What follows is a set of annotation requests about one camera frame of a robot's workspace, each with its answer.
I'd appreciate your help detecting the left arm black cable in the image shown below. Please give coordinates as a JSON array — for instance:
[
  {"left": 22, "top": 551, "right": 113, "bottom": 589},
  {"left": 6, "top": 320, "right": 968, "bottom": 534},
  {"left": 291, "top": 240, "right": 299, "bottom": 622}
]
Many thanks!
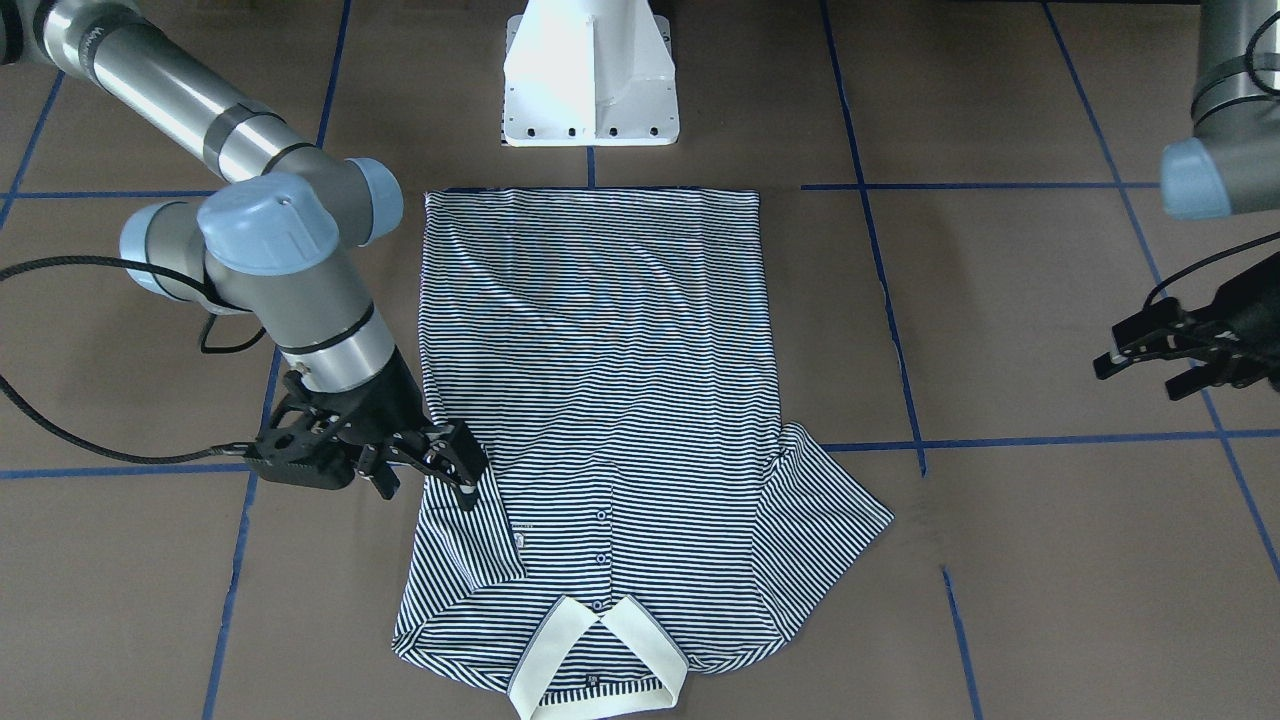
[{"left": 1143, "top": 231, "right": 1280, "bottom": 311}]

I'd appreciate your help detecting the striped polo shirt white collar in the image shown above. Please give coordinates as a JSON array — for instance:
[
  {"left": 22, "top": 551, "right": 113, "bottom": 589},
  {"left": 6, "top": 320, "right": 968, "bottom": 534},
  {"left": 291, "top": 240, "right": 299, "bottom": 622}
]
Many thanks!
[{"left": 392, "top": 188, "right": 893, "bottom": 719}]

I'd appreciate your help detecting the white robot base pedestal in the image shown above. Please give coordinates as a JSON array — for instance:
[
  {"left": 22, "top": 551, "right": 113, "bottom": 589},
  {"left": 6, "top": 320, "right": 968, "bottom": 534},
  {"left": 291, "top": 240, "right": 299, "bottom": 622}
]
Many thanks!
[{"left": 500, "top": 1, "right": 681, "bottom": 149}]

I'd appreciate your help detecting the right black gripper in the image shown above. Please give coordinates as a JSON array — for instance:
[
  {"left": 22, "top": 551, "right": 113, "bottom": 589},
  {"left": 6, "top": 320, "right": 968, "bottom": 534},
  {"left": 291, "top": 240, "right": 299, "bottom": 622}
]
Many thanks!
[{"left": 330, "top": 350, "right": 490, "bottom": 511}]

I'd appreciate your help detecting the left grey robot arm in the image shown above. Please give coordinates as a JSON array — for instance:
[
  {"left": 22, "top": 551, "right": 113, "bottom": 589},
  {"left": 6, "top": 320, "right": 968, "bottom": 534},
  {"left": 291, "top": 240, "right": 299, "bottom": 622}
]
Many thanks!
[{"left": 1093, "top": 1, "right": 1279, "bottom": 401}]

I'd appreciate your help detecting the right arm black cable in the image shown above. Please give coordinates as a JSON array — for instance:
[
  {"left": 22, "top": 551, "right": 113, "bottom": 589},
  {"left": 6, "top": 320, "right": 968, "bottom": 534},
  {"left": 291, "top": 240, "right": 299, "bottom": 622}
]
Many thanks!
[{"left": 0, "top": 255, "right": 269, "bottom": 468}]

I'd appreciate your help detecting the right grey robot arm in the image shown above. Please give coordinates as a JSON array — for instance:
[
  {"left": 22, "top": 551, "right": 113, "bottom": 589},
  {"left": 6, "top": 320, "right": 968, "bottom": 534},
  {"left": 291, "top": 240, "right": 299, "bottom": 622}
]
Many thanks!
[{"left": 3, "top": 1, "right": 488, "bottom": 511}]

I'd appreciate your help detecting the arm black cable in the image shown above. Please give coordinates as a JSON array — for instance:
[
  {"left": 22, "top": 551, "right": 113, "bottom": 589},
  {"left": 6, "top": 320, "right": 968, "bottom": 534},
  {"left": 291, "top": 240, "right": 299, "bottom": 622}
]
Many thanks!
[
  {"left": 0, "top": 255, "right": 269, "bottom": 468},
  {"left": 1143, "top": 231, "right": 1280, "bottom": 311}
]

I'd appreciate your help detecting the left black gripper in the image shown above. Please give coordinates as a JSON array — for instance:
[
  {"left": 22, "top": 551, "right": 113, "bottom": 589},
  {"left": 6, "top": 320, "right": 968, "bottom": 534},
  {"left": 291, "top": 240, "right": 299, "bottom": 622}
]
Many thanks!
[{"left": 1092, "top": 263, "right": 1279, "bottom": 401}]

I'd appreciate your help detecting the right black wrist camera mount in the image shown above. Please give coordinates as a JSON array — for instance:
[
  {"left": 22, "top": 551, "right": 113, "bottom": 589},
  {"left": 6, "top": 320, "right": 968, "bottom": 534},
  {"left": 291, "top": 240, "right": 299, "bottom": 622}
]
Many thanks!
[{"left": 242, "top": 370, "right": 355, "bottom": 489}]

